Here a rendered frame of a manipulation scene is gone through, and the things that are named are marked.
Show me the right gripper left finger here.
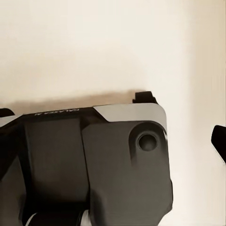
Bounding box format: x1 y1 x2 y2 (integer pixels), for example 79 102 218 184
0 126 24 181

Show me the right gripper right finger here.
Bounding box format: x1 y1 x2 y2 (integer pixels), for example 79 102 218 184
211 125 226 163

